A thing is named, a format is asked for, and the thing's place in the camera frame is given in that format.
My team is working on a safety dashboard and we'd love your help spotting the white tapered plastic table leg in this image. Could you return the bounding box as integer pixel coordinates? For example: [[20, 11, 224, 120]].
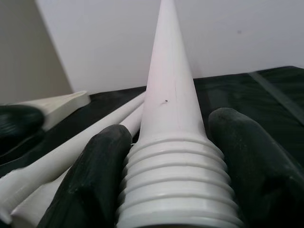
[[115, 0, 245, 228], [9, 104, 145, 228], [0, 92, 147, 214]]

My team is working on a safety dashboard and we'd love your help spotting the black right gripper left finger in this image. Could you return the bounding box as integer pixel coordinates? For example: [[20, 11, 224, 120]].
[[37, 123, 133, 228]]

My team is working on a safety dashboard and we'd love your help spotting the white ribbed plastic table top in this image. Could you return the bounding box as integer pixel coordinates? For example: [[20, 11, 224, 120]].
[[13, 90, 91, 131]]

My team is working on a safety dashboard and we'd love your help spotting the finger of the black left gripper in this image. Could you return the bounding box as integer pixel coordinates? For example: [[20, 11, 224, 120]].
[[0, 105, 45, 132]]

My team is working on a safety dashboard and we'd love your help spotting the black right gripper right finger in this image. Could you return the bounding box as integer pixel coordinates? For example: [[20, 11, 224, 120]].
[[208, 107, 304, 228]]

